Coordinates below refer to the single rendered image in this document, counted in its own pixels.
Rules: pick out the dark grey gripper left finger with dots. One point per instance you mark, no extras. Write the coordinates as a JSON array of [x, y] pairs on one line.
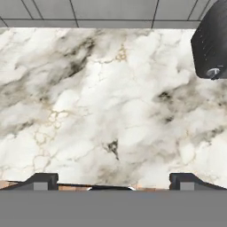
[[44, 178]]

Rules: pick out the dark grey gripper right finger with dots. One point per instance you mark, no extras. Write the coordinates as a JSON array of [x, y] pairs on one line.
[[183, 178]]

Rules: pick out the black small appliance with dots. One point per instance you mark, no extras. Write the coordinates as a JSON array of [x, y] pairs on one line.
[[210, 44]]

